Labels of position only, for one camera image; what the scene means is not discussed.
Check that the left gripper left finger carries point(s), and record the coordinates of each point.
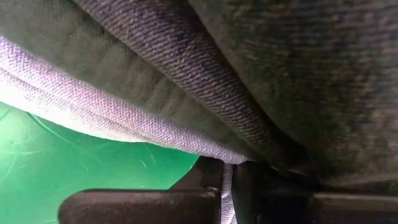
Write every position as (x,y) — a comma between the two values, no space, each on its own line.
(140,207)

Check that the light blue denim jeans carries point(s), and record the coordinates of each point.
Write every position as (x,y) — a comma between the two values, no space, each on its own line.
(93,109)

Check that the dark denim garment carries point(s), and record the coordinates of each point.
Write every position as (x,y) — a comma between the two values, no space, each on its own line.
(311,77)

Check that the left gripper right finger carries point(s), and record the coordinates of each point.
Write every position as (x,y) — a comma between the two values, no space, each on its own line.
(311,208)

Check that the green table mat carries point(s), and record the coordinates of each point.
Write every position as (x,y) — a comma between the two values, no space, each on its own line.
(77,161)

